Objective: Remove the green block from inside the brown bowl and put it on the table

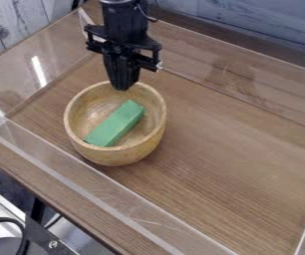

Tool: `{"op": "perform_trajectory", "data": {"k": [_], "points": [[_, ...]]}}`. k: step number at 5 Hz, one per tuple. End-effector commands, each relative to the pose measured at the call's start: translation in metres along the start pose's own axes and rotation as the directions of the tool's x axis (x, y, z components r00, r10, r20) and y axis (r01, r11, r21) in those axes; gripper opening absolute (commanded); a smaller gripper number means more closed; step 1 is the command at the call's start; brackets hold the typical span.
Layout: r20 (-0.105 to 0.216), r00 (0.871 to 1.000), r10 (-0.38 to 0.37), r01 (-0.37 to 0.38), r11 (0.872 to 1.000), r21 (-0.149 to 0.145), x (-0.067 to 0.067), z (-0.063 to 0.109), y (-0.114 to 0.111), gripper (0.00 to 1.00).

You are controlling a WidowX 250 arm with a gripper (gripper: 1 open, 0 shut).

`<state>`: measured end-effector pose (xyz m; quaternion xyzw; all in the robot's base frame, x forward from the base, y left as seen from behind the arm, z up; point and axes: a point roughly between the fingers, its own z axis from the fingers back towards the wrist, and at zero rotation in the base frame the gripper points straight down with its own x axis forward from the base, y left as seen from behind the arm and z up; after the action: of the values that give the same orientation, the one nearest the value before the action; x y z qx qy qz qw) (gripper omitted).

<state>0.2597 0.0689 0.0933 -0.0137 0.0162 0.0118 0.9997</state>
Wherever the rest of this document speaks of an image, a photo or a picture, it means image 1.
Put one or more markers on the black metal bracket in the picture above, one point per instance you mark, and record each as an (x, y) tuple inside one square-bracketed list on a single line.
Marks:
[(42, 242)]

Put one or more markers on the clear acrylic corner bracket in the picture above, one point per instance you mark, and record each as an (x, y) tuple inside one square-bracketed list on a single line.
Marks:
[(86, 20)]

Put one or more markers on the green rectangular block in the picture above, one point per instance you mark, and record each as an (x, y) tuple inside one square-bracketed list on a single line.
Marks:
[(117, 125)]

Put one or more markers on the black table leg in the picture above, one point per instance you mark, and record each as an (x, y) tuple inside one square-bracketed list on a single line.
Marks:
[(38, 210)]

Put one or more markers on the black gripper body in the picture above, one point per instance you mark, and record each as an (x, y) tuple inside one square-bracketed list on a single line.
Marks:
[(123, 34)]

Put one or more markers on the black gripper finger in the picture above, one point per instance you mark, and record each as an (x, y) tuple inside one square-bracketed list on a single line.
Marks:
[(113, 65), (131, 72)]

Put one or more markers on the brown wooden bowl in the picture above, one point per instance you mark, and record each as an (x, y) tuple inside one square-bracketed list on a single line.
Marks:
[(91, 106)]

